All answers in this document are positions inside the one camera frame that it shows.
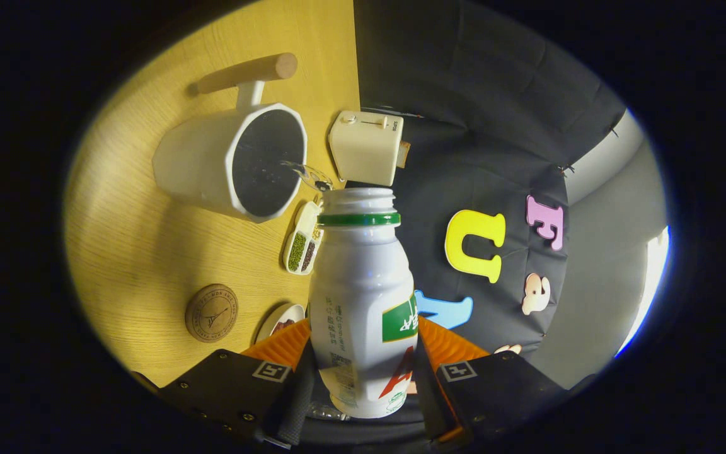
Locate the black backdrop cloth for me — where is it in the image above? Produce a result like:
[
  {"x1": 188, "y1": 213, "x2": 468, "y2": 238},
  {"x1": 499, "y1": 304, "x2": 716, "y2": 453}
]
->
[{"x1": 354, "y1": 0, "x2": 628, "y2": 442}]

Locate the wooden table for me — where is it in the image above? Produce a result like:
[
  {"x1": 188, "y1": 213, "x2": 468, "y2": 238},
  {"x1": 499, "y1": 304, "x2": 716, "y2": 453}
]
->
[{"x1": 64, "y1": 0, "x2": 362, "y2": 388}]

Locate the round cork coaster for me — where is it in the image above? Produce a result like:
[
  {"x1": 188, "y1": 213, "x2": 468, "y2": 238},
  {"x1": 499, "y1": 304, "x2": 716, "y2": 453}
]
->
[{"x1": 185, "y1": 284, "x2": 239, "y2": 343}]

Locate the white round plate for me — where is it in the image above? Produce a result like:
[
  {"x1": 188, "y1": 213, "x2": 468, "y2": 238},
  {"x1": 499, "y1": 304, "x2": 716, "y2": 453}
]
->
[{"x1": 255, "y1": 303, "x2": 306, "y2": 344}]

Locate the white cup with wooden handle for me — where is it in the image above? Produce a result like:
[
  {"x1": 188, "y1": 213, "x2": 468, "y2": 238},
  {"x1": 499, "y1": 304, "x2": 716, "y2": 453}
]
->
[{"x1": 153, "y1": 53, "x2": 308, "y2": 224}]

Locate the clear juice stream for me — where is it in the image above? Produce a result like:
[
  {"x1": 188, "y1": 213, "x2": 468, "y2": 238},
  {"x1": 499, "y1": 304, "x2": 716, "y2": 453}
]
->
[{"x1": 278, "y1": 160, "x2": 333, "y2": 192}]

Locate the white juice bottle green label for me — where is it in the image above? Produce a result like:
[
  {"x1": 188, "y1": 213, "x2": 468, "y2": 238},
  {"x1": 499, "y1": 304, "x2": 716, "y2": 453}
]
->
[{"x1": 308, "y1": 187, "x2": 419, "y2": 419}]

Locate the cream toaster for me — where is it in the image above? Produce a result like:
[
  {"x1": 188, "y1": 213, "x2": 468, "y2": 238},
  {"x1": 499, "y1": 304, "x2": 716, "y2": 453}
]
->
[{"x1": 328, "y1": 110, "x2": 405, "y2": 187}]

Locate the white divided dish of beans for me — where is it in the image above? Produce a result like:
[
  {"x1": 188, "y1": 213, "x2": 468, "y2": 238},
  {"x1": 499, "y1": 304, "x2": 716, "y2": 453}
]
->
[{"x1": 282, "y1": 201, "x2": 325, "y2": 276}]

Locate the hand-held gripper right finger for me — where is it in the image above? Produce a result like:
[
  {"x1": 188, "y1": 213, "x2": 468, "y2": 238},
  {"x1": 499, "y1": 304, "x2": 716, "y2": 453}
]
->
[{"x1": 412, "y1": 315, "x2": 597, "y2": 445}]

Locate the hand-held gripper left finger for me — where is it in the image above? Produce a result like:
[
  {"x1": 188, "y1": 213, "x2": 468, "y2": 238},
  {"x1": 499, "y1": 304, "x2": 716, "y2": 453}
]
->
[{"x1": 133, "y1": 318, "x2": 320, "y2": 450}]

